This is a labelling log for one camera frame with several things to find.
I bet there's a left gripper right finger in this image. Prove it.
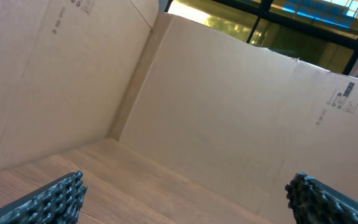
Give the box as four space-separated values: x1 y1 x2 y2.
285 172 358 224

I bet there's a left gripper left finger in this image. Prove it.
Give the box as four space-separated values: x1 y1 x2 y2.
0 171 88 224

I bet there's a back cardboard panel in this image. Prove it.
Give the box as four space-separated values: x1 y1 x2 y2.
111 13 358 223

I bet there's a cardboard panel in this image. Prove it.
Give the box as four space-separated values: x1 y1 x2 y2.
0 0 158 170
111 13 358 223

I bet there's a left cardboard panel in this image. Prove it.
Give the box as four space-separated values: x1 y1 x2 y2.
0 0 158 170

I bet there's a black window frame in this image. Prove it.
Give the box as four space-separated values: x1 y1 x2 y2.
162 0 358 75

